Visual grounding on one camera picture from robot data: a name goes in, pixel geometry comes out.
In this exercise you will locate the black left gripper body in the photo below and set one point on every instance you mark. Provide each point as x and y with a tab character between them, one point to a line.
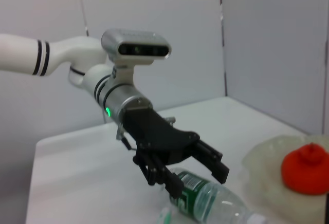
156	136

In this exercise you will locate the red-orange toy orange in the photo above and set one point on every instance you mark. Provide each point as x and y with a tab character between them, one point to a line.
306	172

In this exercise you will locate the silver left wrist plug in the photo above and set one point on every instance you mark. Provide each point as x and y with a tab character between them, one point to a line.
169	121

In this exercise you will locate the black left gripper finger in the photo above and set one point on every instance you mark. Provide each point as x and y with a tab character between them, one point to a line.
218	170
174	185

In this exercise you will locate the translucent green fruit plate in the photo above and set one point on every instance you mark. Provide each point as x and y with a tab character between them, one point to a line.
259	172

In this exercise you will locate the clear bottle green label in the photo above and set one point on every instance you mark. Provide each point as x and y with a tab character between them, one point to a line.
213	198

